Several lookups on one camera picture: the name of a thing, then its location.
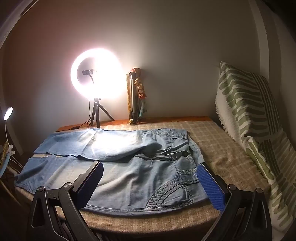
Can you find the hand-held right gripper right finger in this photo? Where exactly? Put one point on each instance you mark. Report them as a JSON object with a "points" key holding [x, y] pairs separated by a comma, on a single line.
{"points": [[211, 185]]}

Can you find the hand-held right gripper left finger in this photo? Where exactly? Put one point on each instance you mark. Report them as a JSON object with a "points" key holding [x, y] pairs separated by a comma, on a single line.
{"points": [[89, 183]]}

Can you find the blue denim pants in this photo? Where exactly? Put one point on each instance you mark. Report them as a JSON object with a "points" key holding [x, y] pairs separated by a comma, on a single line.
{"points": [[129, 180]]}

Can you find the beige checked blanket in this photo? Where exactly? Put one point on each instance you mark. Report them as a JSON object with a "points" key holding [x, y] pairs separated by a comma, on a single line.
{"points": [[219, 150]]}

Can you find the green striped white pillow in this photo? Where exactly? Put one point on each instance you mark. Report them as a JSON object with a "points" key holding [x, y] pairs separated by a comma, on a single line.
{"points": [[240, 97], [277, 176]]}

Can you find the black tripod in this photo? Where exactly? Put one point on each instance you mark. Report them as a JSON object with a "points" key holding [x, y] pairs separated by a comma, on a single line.
{"points": [[95, 111]]}

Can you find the orange bed sheet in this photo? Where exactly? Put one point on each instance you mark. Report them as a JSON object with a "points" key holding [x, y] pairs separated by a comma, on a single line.
{"points": [[161, 119]]}

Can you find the folded silver tripod stand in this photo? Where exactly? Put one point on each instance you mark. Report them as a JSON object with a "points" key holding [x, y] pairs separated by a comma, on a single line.
{"points": [[132, 97]]}

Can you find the folded stand with cloth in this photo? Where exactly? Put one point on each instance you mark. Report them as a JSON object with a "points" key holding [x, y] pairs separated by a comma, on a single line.
{"points": [[140, 89]]}

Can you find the white gooseneck clip lamp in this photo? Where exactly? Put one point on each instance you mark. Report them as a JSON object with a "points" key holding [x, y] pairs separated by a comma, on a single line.
{"points": [[8, 112]]}

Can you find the black phone holder clamp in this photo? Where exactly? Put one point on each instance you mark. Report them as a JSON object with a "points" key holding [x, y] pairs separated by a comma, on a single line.
{"points": [[87, 72]]}

